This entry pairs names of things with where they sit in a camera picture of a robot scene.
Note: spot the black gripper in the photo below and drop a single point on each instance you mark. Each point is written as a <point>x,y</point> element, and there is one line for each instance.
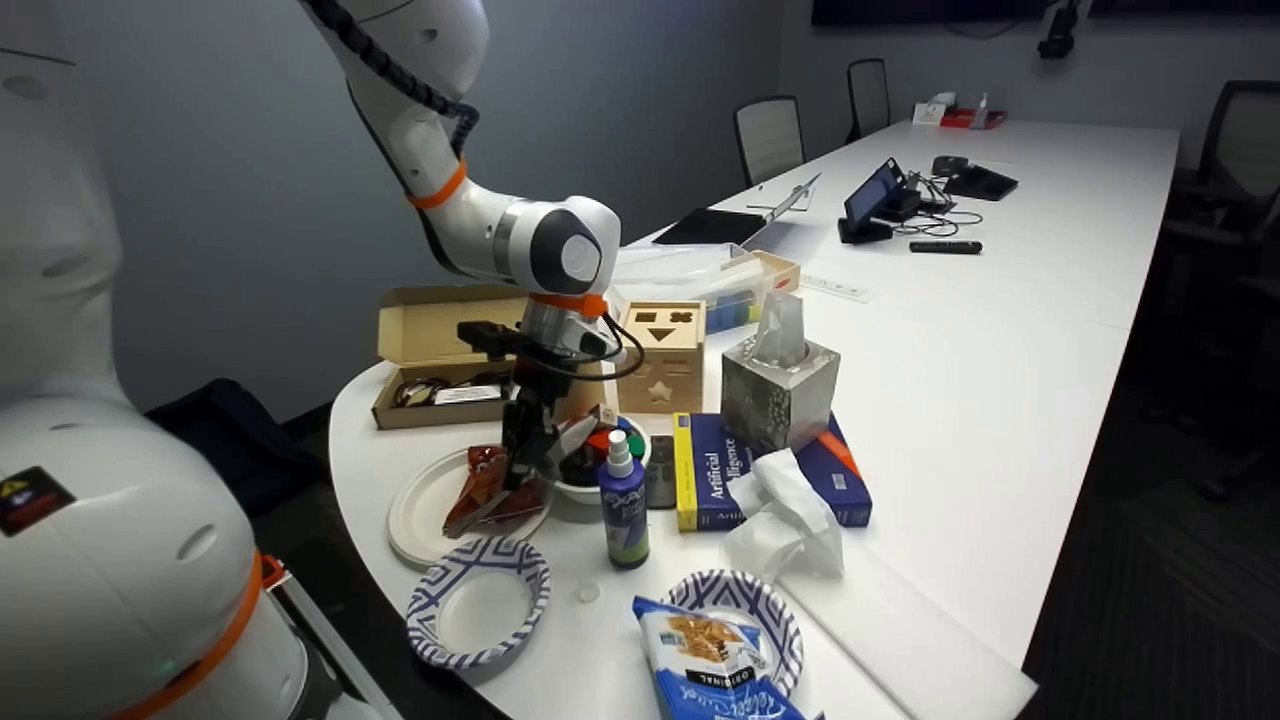
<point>546,374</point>

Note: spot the silver spoon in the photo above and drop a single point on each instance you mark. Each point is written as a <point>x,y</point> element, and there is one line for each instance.
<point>577,437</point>

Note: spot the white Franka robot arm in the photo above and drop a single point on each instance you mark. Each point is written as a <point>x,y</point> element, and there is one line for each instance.
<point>504,234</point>

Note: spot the white bowl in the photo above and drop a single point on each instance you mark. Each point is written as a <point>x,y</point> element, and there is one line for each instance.
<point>585,492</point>

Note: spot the red Doritos chip bag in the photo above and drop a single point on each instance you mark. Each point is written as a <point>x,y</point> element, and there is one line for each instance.
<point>487,503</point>

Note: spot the tan water bottle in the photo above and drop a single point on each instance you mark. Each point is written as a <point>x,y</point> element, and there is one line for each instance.
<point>599,399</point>

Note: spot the spray bottle with blue label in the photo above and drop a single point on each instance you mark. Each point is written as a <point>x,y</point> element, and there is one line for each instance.
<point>627,513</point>

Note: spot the grey remote control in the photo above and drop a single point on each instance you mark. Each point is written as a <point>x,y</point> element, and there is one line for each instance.
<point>662,485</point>

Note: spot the plain white plate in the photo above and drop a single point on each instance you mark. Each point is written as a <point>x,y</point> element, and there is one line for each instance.
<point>417,522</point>

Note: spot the wooden shape sorter box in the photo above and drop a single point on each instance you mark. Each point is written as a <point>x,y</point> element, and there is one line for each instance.
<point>664,374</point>

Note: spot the open cardboard box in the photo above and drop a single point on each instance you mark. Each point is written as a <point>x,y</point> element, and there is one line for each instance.
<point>423,335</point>

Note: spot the blue patterned paper plate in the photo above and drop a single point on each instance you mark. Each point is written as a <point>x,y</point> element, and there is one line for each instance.
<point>775,614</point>
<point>474,607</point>

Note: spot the blue and yellow book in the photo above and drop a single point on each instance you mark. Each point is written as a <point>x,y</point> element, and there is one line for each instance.
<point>707,485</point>

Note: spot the clear plastic container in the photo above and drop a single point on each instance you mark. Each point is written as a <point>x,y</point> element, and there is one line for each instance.
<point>722,283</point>

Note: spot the grey tissue box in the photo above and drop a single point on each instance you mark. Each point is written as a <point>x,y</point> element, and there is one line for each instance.
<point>783,393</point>

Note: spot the crumpled white tissue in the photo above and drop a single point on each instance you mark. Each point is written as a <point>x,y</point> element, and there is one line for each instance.
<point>786,526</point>

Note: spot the blue pretzel snack bag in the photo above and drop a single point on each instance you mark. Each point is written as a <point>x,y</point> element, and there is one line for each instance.
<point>707,667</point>

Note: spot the grey office chair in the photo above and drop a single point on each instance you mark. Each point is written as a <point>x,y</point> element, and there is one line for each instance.
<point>771,134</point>
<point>870,92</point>

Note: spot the tablet on stand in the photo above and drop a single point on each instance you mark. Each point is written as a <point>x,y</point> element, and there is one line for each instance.
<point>872,192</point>

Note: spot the white paper sheet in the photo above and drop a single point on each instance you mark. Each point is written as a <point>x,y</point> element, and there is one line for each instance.
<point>907,642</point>

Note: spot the black marker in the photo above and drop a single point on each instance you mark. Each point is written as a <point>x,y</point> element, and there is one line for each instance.
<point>946,245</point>

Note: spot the black pouch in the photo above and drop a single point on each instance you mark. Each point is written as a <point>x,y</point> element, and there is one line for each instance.
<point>980,181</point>

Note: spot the small white box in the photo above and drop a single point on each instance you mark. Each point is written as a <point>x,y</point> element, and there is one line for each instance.
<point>932,111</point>

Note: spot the small red item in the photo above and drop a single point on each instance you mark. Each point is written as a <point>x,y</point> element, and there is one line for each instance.
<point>972,118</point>

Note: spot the dark office chair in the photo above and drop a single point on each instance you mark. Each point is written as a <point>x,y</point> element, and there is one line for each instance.
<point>1235,162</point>

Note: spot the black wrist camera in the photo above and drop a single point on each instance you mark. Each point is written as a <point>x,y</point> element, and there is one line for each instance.
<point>487,335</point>

